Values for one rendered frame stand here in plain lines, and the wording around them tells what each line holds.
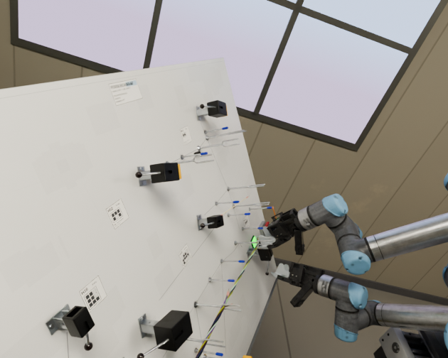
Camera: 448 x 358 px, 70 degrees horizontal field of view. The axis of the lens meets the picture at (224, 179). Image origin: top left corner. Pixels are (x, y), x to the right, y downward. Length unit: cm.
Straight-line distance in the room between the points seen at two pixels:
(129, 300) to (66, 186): 28
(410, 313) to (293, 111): 143
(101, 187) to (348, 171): 210
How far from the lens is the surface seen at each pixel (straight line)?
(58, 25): 226
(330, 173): 253
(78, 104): 70
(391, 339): 142
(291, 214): 113
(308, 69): 216
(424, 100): 254
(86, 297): 69
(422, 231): 105
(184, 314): 75
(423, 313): 120
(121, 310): 75
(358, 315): 124
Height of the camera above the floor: 194
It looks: 30 degrees down
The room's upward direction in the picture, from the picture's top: 21 degrees clockwise
